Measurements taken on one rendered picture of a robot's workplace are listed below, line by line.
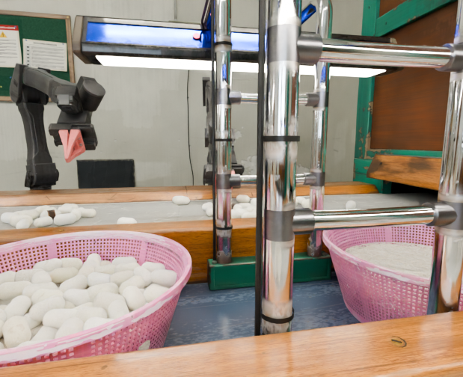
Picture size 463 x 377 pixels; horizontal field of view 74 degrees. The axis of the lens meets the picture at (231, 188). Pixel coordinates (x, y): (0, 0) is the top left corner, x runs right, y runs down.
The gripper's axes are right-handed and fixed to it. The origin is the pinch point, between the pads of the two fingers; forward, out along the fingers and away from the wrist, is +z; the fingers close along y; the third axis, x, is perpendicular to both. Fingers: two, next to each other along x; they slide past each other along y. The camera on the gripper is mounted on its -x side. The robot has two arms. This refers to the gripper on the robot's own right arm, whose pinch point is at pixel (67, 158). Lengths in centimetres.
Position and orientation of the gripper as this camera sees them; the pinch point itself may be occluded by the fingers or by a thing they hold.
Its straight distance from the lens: 82.5
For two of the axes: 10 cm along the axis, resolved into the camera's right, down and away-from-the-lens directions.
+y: 9.8, -0.3, 1.9
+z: 1.5, 7.5, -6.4
